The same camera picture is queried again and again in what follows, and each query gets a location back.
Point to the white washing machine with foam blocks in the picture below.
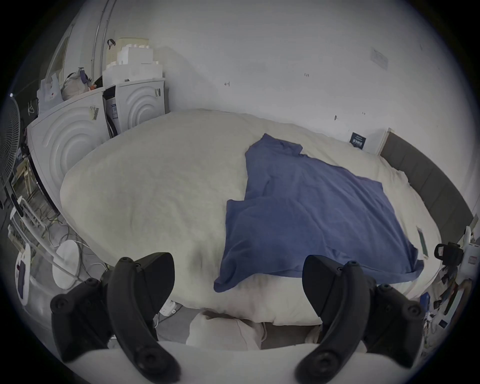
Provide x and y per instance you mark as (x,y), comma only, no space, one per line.
(138,101)

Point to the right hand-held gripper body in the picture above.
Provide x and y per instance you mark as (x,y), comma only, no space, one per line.
(452,255)

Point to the dark printed card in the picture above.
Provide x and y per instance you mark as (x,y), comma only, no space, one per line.
(357,141)

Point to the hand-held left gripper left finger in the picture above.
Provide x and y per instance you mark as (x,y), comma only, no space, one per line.
(129,300)

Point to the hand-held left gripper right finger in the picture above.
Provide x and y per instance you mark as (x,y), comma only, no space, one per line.
(347,300)

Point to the white power strip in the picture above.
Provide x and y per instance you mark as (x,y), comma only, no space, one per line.
(168,307)

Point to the standing fan with white base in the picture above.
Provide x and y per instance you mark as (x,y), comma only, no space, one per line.
(7,142)

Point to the white washing machine with bags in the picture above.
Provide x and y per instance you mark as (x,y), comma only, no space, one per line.
(67,138)

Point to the dark blue shirt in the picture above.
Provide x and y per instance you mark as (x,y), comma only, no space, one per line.
(311,210)

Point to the bed with beige sheet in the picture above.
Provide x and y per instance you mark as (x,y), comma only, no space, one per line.
(150,180)

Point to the dark grey padded headboard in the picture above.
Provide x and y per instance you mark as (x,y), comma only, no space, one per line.
(431,180)

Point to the white phone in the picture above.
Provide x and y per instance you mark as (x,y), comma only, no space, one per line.
(422,242)

